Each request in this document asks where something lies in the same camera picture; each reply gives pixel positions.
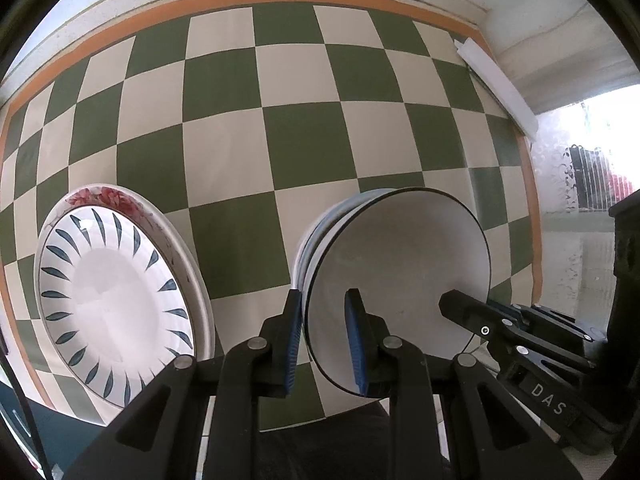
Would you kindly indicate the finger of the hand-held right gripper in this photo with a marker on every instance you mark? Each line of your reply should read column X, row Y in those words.
column 550, row 322
column 465, row 310

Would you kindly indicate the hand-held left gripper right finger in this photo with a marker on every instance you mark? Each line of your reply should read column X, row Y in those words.
column 356, row 345

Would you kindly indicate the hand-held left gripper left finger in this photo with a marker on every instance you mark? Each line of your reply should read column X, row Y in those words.
column 292, row 345

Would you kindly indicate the white bowl with black rim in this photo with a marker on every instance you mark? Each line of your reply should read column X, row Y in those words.
column 400, row 260

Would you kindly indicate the white plate with blue flower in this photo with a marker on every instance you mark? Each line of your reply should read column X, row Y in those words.
column 210, row 320

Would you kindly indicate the blue striped plate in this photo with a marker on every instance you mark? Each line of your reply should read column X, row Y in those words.
column 115, row 300

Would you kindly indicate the pink floral plate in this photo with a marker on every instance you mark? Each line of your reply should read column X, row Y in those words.
column 115, row 195

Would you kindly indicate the frosted glass sliding door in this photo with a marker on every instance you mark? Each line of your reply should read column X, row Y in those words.
column 560, row 160

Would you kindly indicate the green checkered tablecloth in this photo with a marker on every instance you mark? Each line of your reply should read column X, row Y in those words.
column 225, row 150

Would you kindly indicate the long white box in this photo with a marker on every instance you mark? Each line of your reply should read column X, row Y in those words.
column 500, row 90

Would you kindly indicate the blue base cabinet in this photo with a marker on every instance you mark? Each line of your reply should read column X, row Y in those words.
column 55, row 420

